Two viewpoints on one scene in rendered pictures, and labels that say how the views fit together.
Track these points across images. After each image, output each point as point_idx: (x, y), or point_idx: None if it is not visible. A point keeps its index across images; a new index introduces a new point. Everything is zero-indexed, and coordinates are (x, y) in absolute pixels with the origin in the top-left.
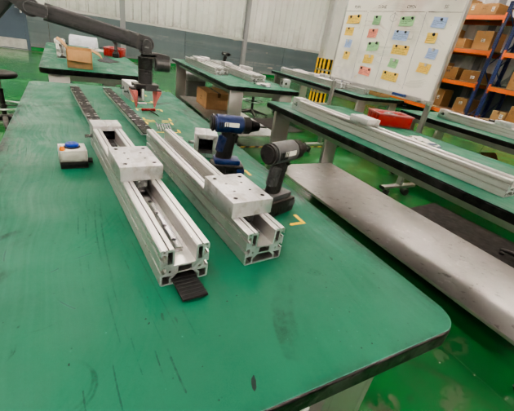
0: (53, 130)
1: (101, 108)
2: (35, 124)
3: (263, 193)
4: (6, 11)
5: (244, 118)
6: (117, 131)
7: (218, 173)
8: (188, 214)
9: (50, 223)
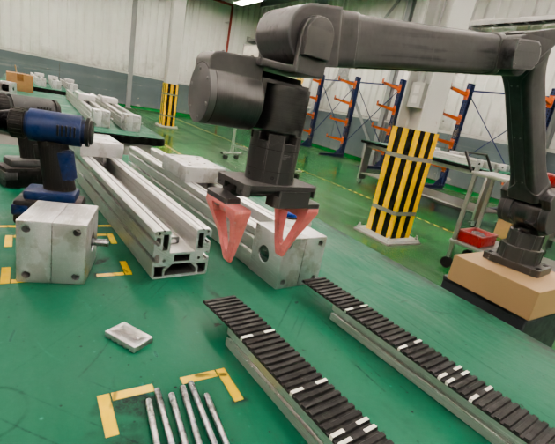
0: (436, 323)
1: None
2: (500, 343)
3: None
4: (512, 80)
5: (26, 110)
6: (255, 220)
7: (96, 165)
8: (140, 153)
9: None
